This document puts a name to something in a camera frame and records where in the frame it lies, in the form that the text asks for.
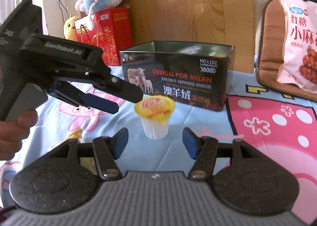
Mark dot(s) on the orange snack packet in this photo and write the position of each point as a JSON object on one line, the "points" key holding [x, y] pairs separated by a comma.
{"points": [[77, 135]]}

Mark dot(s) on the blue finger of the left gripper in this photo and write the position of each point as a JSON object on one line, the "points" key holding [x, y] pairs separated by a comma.
{"points": [[68, 93]]}

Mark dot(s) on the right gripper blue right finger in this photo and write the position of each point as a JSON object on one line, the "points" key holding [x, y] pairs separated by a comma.
{"points": [[204, 151]]}

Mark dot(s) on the pink twisted-dough snack bag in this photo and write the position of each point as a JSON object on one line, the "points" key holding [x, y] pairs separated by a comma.
{"points": [[299, 50]]}

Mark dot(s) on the black printed tin box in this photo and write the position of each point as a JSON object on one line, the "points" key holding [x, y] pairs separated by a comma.
{"points": [[191, 73]]}

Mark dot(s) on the wooden headboard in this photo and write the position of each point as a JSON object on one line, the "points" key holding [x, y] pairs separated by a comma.
{"points": [[215, 21]]}

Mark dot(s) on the person's left hand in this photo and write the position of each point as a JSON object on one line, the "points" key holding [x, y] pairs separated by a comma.
{"points": [[13, 134]]}

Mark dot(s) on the red gift bag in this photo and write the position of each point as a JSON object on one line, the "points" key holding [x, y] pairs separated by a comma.
{"points": [[111, 33]]}

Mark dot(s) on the yellow jelly cup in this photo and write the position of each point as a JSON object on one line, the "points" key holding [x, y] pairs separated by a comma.
{"points": [[155, 112]]}

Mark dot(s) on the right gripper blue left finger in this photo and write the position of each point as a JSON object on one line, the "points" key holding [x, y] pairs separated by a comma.
{"points": [[106, 151]]}

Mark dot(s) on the yellow duck plush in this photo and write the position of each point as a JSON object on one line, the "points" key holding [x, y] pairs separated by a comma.
{"points": [[69, 29]]}

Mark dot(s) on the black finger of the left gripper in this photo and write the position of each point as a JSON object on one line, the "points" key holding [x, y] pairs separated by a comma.
{"points": [[118, 87]]}

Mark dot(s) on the brown seat cushion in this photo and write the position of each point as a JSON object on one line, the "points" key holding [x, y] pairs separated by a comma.
{"points": [[270, 55]]}

